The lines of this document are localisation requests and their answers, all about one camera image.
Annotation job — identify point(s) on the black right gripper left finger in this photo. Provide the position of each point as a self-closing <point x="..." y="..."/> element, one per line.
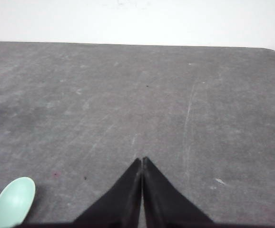
<point x="120" y="206"/>

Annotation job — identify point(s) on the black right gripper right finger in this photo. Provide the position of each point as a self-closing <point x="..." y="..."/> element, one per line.
<point x="164" y="205"/>

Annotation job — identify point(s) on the mint green plastic spoon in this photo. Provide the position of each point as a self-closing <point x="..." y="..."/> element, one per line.
<point x="15" y="201"/>

